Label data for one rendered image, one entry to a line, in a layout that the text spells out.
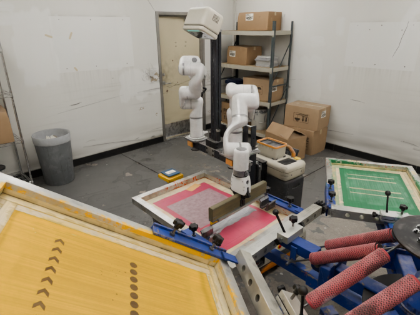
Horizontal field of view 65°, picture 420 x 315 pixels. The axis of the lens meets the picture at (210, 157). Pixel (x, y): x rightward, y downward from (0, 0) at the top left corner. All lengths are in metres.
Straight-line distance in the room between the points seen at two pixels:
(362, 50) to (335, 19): 0.62
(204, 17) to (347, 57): 3.66
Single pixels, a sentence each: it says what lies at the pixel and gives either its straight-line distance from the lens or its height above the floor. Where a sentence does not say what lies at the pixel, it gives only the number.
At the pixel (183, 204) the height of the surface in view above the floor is 0.96.
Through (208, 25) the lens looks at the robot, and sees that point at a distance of 2.05.
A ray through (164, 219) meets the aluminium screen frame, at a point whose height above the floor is 0.99.
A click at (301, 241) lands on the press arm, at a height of 1.04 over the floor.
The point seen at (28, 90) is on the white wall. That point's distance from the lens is 4.84.
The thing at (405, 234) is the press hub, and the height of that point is 1.31.
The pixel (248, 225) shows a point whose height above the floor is 0.95.
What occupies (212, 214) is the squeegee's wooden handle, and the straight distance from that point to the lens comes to 1.56.
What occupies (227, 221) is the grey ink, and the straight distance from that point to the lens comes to 1.78.
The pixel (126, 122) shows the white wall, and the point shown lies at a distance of 5.45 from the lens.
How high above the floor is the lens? 1.93
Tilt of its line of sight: 22 degrees down
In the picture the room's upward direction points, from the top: straight up
